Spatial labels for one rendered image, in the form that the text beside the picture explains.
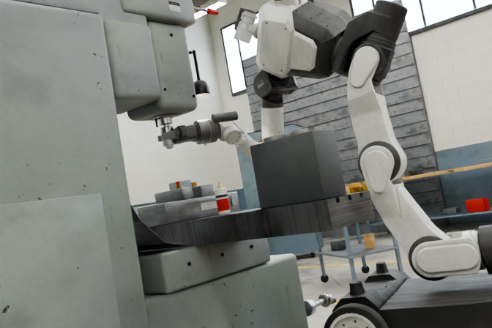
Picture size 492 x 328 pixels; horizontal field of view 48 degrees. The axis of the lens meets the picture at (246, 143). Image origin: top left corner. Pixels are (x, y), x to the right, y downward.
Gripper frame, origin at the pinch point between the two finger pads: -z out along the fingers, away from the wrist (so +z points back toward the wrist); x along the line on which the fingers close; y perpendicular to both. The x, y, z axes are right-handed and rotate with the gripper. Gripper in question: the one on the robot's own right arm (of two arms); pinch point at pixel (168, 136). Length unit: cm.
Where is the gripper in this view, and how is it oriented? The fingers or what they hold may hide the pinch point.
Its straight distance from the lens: 200.9
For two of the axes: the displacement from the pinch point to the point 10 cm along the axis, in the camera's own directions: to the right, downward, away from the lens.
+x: 3.9, -1.6, -9.1
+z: 9.0, -1.3, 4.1
